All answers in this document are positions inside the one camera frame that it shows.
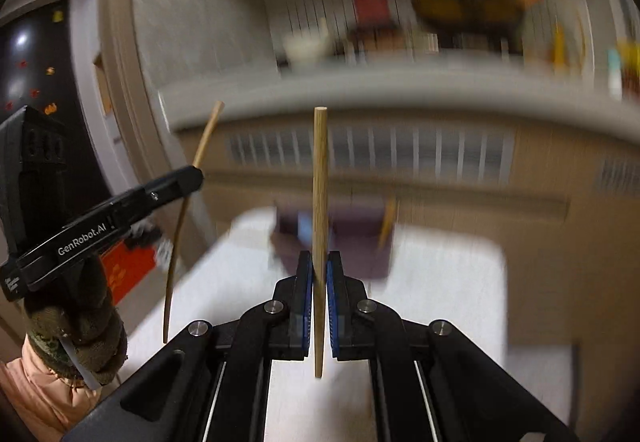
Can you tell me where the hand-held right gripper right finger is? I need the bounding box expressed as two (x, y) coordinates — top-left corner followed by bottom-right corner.
(325, 251), (581, 442)

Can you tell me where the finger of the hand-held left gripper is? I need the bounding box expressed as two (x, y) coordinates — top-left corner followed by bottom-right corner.
(115, 166), (205, 225)

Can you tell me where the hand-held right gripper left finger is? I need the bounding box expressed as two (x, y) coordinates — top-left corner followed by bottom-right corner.
(62, 252), (315, 442)

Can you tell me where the wooden chopstick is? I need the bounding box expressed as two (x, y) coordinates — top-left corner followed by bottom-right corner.
(312, 106), (331, 379)
(162, 102), (225, 344)

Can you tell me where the purple utensil box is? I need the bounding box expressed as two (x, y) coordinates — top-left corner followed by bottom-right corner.
(270, 204), (398, 283)

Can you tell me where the person's left forearm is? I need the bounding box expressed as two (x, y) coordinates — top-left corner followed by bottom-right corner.
(0, 337), (118, 439)

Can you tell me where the person's left hand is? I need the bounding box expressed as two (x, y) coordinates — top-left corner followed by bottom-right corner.
(25, 254), (128, 385)

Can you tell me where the red printed box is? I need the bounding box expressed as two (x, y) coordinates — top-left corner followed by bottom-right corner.
(107, 242), (157, 305)

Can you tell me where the white textured mat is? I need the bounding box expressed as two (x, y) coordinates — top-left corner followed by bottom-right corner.
(165, 209), (507, 442)

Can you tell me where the black door with magnets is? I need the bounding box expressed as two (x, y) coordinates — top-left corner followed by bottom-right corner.
(0, 0), (121, 203)

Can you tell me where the long vent grille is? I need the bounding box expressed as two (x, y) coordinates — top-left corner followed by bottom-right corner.
(224, 126), (517, 183)

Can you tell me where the white bowl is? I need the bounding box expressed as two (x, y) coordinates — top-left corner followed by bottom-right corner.
(282, 19), (332, 68)

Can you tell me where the small vent grille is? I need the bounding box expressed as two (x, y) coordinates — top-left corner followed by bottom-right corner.
(597, 158), (640, 195)

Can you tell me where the pale bottle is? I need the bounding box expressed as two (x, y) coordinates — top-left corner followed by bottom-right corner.
(607, 49), (624, 98)

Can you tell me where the yellow bottle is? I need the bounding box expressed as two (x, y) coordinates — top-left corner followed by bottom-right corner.
(620, 39), (640, 88)

